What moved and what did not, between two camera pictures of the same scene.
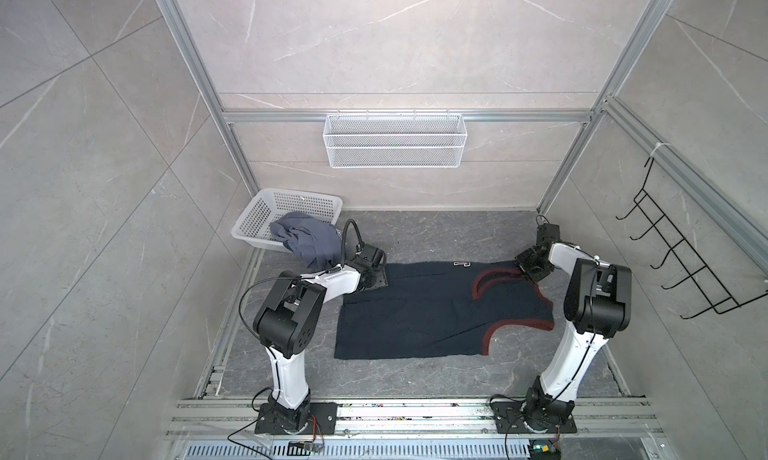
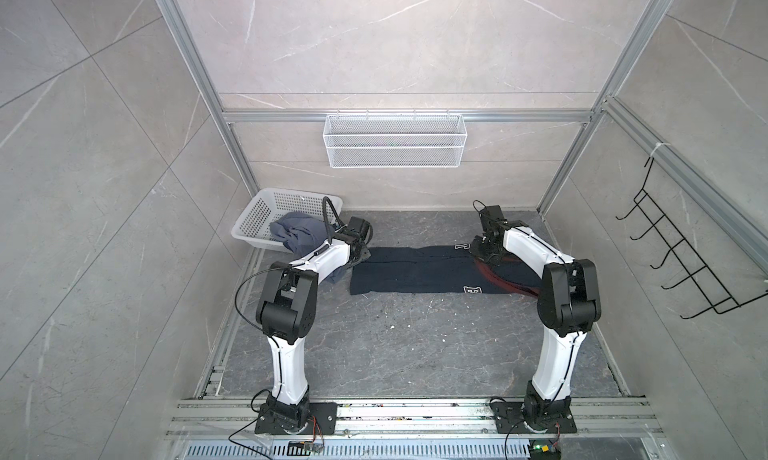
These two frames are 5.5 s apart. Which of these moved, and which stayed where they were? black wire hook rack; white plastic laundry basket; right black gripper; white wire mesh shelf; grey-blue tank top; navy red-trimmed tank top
Moved: right black gripper; navy red-trimmed tank top
Stayed: white plastic laundry basket; grey-blue tank top; white wire mesh shelf; black wire hook rack
